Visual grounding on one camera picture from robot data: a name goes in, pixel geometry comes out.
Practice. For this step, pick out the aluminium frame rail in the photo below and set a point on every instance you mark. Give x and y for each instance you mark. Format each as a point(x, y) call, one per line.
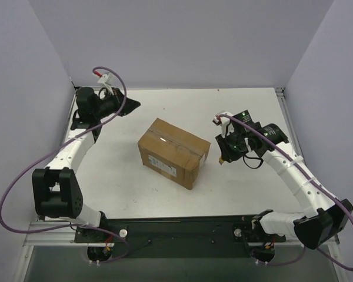
point(208, 230)

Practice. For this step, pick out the brown cardboard express box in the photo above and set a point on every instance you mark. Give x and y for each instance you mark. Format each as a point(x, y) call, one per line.
point(173, 152)

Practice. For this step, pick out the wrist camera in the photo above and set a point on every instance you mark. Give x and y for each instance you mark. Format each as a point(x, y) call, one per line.
point(106, 81)
point(224, 122)

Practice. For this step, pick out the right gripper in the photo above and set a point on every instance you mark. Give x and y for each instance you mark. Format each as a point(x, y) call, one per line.
point(227, 148)

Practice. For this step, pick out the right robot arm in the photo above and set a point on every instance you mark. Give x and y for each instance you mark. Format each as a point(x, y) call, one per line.
point(320, 219)

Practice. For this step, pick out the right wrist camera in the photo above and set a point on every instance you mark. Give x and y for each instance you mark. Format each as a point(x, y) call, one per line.
point(224, 122)

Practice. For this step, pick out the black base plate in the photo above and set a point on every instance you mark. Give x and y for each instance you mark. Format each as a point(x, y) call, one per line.
point(179, 248)

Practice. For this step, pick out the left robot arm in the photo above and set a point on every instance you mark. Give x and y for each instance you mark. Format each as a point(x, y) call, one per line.
point(57, 193)

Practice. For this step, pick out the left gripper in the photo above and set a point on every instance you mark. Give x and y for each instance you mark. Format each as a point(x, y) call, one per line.
point(119, 103)

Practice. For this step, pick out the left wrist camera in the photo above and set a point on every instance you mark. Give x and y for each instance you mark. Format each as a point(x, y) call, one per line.
point(106, 81)

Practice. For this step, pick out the yellow utility knife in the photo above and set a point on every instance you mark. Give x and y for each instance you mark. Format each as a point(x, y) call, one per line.
point(221, 160)

